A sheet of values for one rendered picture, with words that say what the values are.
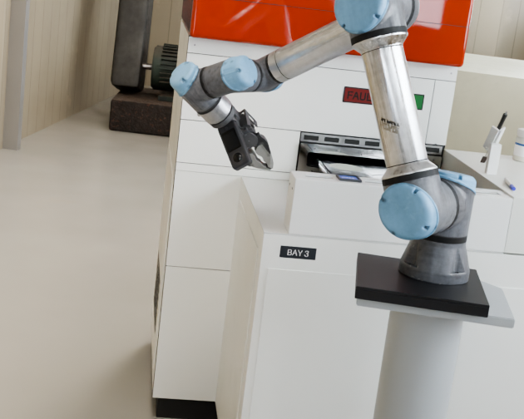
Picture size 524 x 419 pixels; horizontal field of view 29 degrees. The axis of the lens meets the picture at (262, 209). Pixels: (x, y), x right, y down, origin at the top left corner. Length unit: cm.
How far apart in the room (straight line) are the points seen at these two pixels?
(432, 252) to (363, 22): 50
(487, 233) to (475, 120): 470
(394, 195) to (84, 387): 177
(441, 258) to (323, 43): 54
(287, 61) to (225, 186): 84
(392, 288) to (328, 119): 109
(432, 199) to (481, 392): 86
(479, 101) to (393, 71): 522
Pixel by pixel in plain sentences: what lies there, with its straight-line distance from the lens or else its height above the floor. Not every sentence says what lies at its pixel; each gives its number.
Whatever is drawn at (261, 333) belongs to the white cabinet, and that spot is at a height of 56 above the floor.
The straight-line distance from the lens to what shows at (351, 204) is 251.
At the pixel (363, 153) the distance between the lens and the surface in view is 312.
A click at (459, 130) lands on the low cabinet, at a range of 730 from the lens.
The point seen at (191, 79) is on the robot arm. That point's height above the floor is 118.
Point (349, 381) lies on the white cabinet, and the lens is 266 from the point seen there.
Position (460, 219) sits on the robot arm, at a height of 99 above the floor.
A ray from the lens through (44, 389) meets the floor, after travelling 352.
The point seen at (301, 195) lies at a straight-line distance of 248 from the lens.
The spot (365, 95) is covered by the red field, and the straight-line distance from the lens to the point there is 310.
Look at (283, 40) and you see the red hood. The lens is 300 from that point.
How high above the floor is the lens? 146
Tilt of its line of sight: 14 degrees down
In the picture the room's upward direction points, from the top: 7 degrees clockwise
